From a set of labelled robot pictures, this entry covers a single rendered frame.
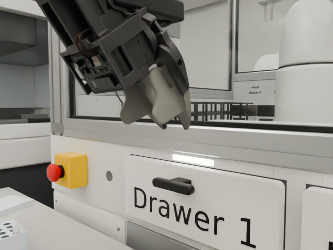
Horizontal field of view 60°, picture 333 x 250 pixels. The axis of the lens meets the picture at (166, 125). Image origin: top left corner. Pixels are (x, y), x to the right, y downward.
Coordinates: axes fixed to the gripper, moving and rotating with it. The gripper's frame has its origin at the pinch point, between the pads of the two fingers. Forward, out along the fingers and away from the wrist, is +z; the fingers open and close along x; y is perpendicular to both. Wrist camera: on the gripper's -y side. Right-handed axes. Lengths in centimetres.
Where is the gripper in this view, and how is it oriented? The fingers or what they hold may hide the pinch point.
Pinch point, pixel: (174, 116)
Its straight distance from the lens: 38.0
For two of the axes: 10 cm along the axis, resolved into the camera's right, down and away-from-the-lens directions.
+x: 7.4, 0.0, -6.7
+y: -5.2, 6.3, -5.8
